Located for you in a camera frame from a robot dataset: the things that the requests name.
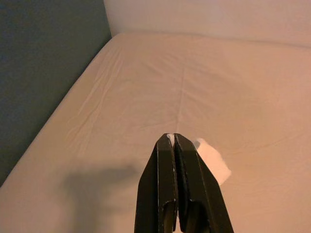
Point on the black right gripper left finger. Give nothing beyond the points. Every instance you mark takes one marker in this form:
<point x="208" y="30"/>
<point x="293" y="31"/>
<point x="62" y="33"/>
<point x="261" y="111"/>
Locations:
<point x="158" y="189"/>

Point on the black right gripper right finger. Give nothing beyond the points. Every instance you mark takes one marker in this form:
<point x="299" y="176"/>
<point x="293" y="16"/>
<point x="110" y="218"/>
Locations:
<point x="204" y="194"/>

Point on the white tissue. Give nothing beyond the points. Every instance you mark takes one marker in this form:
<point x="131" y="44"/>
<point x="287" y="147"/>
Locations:
<point x="213" y="160"/>

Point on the bed with beige sheet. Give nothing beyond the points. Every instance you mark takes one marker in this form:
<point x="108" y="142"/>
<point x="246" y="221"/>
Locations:
<point x="145" y="85"/>

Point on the grey-blue upholstered headboard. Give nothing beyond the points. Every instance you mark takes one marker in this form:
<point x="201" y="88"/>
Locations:
<point x="48" y="60"/>

